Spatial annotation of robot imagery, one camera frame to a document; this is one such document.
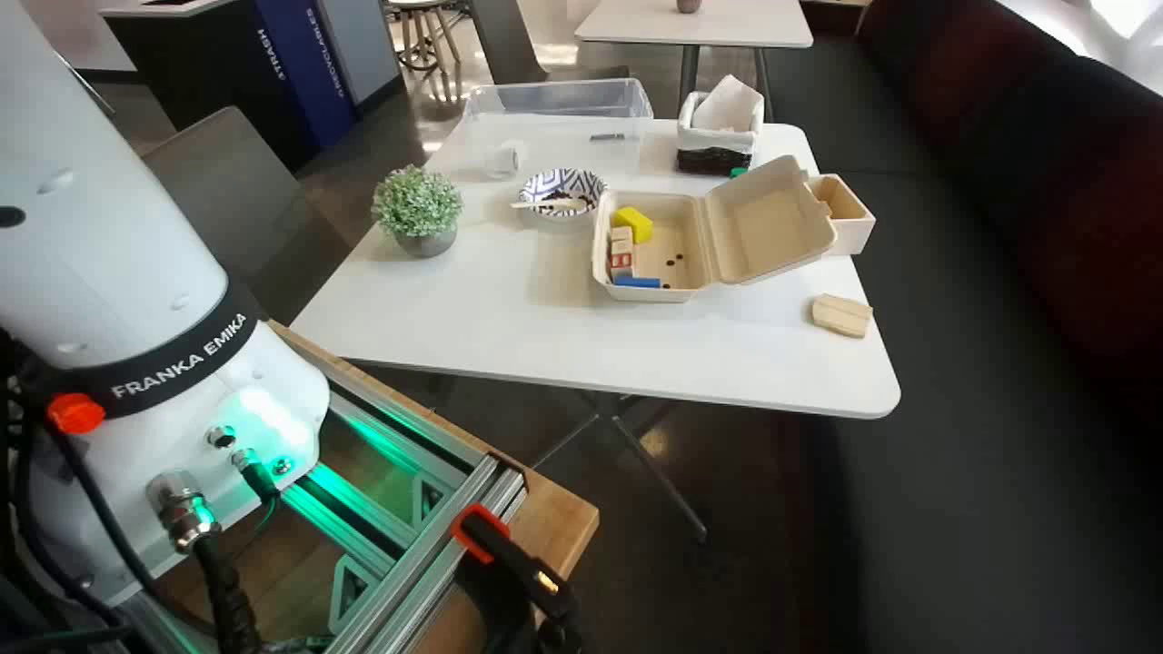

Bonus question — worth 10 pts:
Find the yellow item in container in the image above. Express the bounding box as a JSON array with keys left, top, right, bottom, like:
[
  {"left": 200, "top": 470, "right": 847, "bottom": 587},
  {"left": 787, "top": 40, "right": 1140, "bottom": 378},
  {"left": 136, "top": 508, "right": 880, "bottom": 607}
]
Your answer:
[{"left": 607, "top": 222, "right": 641, "bottom": 281}]

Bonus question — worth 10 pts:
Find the black flat object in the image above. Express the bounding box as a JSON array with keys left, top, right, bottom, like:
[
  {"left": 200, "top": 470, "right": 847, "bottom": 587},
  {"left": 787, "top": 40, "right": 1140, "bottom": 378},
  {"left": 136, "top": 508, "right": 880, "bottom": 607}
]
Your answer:
[{"left": 674, "top": 143, "right": 757, "bottom": 181}]

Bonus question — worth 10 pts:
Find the yellow block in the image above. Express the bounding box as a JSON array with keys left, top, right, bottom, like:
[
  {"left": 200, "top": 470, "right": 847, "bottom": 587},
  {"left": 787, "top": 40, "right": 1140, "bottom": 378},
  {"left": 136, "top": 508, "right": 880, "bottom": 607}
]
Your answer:
[{"left": 611, "top": 204, "right": 659, "bottom": 249}]

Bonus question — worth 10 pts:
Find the blue white patterned bowl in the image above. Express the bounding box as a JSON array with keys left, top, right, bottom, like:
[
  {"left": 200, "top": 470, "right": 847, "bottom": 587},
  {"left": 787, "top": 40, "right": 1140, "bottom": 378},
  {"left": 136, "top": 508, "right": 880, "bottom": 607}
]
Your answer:
[{"left": 518, "top": 165, "right": 611, "bottom": 224}]

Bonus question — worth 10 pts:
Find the green potted plant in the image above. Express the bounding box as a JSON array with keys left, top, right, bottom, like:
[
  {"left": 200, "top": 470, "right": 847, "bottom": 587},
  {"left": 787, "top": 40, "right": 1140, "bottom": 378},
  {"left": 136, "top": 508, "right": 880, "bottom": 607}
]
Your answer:
[{"left": 369, "top": 165, "right": 464, "bottom": 263}]

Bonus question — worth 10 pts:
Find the beige clamshell takeout box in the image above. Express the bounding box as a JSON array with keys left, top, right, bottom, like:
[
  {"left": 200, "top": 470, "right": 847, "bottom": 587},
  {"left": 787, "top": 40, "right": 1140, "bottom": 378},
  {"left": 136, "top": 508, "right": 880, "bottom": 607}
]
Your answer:
[{"left": 588, "top": 154, "right": 840, "bottom": 304}]

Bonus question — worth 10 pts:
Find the orange black clamp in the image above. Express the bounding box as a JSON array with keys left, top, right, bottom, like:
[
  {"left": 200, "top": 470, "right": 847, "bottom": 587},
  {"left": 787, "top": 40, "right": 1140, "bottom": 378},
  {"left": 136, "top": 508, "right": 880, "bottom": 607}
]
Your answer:
[{"left": 446, "top": 503, "right": 588, "bottom": 654}]

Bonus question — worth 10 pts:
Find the oval wooden piece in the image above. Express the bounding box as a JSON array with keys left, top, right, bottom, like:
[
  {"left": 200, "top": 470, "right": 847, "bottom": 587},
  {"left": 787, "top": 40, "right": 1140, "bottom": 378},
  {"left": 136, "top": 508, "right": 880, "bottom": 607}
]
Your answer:
[{"left": 808, "top": 291, "right": 875, "bottom": 341}]

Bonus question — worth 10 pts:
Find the white napkin box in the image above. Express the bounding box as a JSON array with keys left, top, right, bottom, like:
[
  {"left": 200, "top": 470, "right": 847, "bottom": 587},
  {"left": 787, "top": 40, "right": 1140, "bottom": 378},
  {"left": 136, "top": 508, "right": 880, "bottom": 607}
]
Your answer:
[{"left": 676, "top": 74, "right": 766, "bottom": 159}]

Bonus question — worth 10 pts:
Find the small cardboard box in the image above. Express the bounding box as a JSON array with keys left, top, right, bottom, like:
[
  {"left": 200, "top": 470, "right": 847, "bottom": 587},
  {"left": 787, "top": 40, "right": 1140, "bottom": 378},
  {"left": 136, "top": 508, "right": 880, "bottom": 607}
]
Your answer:
[{"left": 808, "top": 171, "right": 880, "bottom": 260}]

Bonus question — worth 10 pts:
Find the gray bin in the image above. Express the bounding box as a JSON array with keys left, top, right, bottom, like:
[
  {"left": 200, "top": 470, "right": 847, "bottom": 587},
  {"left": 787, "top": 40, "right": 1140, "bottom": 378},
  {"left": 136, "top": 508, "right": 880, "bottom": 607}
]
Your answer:
[{"left": 317, "top": 0, "right": 405, "bottom": 109}]

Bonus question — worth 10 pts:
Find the gray chair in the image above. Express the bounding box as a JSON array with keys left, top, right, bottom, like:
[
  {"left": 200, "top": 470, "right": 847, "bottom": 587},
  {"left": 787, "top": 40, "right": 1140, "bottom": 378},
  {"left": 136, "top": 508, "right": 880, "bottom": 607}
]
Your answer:
[{"left": 141, "top": 103, "right": 356, "bottom": 327}]

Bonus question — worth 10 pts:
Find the blue bin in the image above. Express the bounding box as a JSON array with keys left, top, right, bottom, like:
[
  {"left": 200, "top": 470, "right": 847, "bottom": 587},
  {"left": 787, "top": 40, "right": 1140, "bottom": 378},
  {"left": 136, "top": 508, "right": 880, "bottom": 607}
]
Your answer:
[{"left": 251, "top": 0, "right": 364, "bottom": 155}]

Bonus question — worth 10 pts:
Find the dark sofa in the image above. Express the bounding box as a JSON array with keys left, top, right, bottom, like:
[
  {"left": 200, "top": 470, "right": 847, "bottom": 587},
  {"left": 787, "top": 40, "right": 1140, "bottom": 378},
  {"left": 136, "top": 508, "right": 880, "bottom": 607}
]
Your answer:
[{"left": 765, "top": 0, "right": 1163, "bottom": 654}]

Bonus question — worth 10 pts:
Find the black cabinet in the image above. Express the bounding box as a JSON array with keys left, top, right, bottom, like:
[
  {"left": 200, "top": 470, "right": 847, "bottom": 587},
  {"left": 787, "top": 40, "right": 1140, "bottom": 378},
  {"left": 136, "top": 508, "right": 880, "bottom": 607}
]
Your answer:
[{"left": 97, "top": 0, "right": 319, "bottom": 175}]

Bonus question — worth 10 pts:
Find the metal table leg frame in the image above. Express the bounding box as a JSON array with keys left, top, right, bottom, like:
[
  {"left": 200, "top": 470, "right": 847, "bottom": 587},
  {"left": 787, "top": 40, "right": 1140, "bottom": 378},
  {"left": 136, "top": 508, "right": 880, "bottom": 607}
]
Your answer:
[{"left": 529, "top": 394, "right": 711, "bottom": 544}]

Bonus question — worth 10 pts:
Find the wire frame chair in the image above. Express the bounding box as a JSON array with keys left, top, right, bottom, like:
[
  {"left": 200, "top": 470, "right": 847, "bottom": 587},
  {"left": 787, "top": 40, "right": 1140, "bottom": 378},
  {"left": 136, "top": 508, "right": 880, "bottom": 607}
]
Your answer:
[{"left": 389, "top": 0, "right": 474, "bottom": 123}]

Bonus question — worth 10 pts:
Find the aluminium profile frame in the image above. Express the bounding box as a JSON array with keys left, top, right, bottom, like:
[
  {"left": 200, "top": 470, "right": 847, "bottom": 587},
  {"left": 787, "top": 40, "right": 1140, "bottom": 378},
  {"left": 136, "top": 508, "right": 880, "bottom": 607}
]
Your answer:
[{"left": 120, "top": 358, "right": 532, "bottom": 654}]

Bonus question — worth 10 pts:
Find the black cable with metal plug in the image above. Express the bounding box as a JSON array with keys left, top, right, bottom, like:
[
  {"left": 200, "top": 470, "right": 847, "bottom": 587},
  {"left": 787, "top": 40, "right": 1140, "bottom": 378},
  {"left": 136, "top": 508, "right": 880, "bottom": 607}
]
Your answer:
[{"left": 141, "top": 470, "right": 269, "bottom": 654}]

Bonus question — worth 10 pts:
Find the black base cable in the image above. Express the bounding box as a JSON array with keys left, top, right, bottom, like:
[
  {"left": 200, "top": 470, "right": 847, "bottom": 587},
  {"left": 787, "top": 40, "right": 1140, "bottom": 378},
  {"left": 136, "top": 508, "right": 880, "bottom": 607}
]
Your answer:
[{"left": 0, "top": 338, "right": 195, "bottom": 654}]

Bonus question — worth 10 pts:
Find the orange cable connector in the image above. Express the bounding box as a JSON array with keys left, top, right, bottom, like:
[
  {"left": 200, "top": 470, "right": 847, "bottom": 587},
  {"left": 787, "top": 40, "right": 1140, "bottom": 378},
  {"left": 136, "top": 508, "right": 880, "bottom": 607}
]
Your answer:
[{"left": 44, "top": 389, "right": 108, "bottom": 444}]

